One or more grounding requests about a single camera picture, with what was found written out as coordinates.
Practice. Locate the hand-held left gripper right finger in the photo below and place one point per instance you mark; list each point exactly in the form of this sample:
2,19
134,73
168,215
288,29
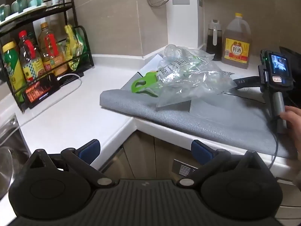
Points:
199,151

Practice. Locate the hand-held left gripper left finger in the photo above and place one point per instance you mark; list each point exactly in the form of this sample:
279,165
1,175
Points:
88,151

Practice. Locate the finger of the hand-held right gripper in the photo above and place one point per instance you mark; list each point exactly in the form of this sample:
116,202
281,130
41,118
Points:
249,81

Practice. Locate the clear plastic bag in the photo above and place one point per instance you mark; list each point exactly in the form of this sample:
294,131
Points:
188,80

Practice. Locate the green plastic packet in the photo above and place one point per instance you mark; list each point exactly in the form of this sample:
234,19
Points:
143,82

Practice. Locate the person's right hand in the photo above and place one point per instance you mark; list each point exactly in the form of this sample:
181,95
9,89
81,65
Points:
294,122

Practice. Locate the cabinet vent grille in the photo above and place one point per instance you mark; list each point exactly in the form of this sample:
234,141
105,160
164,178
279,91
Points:
185,169

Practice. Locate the grey fabric mat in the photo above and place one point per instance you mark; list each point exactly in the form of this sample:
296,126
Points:
211,122

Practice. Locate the amber liquid jug yellow label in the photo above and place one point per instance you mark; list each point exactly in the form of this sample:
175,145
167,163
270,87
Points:
236,49

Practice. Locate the steel sink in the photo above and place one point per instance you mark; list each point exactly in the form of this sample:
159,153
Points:
9,160

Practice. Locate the white patterned paper mat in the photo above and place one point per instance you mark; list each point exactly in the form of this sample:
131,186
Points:
151,63

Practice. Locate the yellow green snack bag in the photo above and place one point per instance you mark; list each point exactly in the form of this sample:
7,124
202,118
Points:
74,49

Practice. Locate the red cap checkered label bottle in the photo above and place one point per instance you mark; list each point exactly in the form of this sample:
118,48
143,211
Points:
31,61

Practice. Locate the white tea tray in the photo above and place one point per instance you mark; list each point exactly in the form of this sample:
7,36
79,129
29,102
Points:
28,10

